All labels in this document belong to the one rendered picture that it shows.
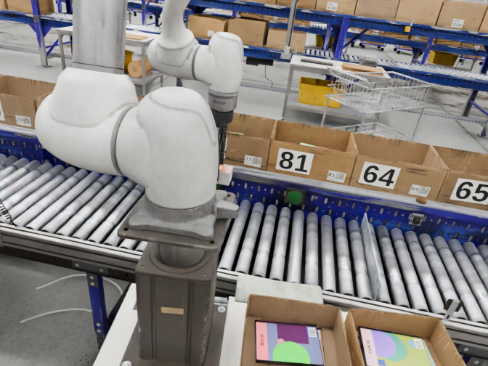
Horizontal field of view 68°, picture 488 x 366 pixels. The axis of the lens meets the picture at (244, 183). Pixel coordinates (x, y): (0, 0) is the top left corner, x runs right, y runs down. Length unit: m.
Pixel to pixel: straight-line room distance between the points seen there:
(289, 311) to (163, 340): 0.39
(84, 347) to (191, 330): 1.20
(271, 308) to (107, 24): 0.88
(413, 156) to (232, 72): 1.27
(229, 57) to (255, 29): 4.87
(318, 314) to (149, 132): 0.78
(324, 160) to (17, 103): 1.53
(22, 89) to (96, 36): 1.73
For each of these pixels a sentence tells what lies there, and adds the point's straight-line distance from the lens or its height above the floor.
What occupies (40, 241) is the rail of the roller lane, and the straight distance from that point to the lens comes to 1.60.
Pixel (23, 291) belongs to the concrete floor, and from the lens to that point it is 2.48.
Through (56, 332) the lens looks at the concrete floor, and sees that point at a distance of 2.22.
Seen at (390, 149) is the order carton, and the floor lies 0.99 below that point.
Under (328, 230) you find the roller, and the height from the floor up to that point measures 0.75.
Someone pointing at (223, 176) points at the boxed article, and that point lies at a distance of 1.18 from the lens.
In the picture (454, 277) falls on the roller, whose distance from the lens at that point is 1.70.
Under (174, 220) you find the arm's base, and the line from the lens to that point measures 0.76.
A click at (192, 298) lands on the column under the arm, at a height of 1.01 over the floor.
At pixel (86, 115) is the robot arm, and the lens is 0.77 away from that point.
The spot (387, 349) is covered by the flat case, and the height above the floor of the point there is 0.80.
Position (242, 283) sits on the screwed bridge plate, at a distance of 1.31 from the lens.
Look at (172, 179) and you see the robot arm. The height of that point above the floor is 1.33.
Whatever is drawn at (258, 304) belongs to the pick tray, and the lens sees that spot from 1.17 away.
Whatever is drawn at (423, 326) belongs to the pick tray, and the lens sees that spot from 1.32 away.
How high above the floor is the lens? 1.67
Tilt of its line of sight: 29 degrees down
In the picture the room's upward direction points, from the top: 7 degrees clockwise
